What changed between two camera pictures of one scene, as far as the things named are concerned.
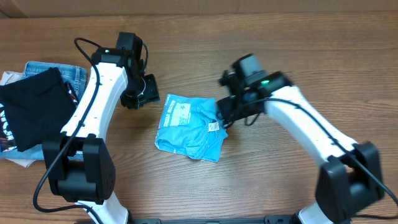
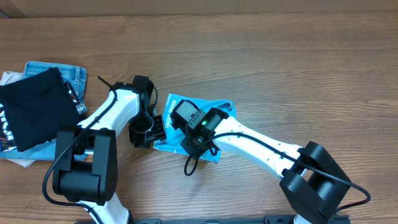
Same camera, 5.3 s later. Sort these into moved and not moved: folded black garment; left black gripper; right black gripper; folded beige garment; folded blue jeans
Moved: right black gripper; left black gripper
Not moved: folded beige garment; folded blue jeans; folded black garment
